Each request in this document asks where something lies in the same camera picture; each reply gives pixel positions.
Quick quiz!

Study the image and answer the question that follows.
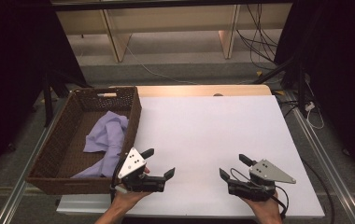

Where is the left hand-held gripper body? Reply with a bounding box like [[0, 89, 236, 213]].
[[109, 147, 167, 194]]

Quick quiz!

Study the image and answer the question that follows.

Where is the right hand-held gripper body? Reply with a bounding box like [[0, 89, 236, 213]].
[[227, 159, 297, 203]]

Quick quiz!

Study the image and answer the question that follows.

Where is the purple cloth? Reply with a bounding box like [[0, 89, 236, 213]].
[[71, 110, 130, 180]]

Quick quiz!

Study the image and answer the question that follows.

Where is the brown woven basket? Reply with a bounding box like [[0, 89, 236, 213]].
[[25, 86, 143, 196]]

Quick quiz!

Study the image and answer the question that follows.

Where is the person's left hand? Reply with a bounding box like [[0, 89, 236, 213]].
[[112, 166, 151, 210]]

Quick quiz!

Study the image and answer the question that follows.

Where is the person's right hand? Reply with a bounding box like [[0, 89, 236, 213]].
[[242, 190, 284, 224]]

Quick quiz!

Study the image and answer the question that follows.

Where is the white table mat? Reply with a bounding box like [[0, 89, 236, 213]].
[[56, 95, 326, 218]]

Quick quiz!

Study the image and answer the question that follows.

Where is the black metal stand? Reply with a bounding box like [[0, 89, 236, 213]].
[[252, 55, 295, 86], [40, 69, 93, 129]]

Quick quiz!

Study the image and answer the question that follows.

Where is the black curtain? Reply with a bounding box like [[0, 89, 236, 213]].
[[273, 0, 355, 190], [0, 0, 88, 188]]

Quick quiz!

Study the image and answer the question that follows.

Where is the light wooden desk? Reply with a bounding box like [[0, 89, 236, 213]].
[[50, 0, 291, 63]]

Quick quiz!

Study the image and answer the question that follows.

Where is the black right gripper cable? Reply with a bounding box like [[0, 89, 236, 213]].
[[230, 167, 291, 219]]

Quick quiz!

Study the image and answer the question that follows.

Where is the thick black floor cable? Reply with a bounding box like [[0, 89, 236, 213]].
[[301, 158, 336, 224]]

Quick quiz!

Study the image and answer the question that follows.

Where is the aluminium frame rail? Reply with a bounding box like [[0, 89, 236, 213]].
[[0, 92, 74, 224], [282, 91, 355, 224]]

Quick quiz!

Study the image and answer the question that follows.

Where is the white plug with cable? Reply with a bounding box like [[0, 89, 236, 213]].
[[304, 102, 326, 131]]

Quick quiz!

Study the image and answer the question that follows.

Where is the thin white floor cable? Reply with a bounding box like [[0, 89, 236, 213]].
[[124, 45, 200, 86]]

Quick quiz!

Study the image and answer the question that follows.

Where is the bundle of black cables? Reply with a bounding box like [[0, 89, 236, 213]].
[[235, 3, 280, 72]]

